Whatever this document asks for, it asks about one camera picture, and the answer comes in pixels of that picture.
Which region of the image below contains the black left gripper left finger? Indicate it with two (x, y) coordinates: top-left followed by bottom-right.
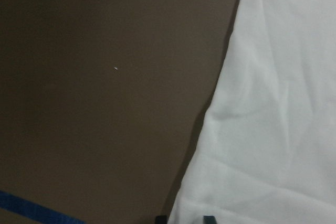
(155, 215), (167, 224)

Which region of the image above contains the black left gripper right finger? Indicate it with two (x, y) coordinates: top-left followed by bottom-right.
(203, 216), (216, 224)

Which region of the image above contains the white long-sleeve printed shirt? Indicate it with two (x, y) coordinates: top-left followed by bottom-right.
(169, 0), (335, 223)

